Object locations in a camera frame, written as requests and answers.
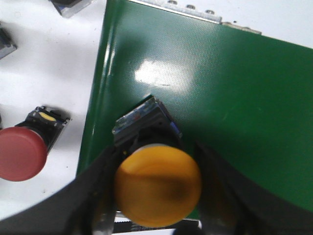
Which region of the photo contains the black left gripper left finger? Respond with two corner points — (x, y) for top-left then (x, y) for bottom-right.
(0, 147), (122, 235)

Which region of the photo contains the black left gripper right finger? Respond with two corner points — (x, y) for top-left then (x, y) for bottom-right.
(194, 142), (313, 235)

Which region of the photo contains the yellow mushroom push button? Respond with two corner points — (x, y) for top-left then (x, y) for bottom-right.
(112, 96), (202, 227)

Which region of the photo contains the red mushroom push button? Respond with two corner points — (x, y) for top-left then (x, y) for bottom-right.
(0, 106), (70, 182)

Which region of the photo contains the green conveyor belt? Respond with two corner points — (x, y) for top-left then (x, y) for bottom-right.
(77, 0), (313, 211)

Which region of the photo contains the grey switch base at left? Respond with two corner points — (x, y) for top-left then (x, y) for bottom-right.
(0, 25), (17, 59)

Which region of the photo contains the push button switch base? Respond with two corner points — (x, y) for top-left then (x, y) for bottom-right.
(50, 0), (93, 18)

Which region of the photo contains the aluminium conveyor side rail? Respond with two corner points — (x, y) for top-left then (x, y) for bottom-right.
(131, 0), (262, 35)

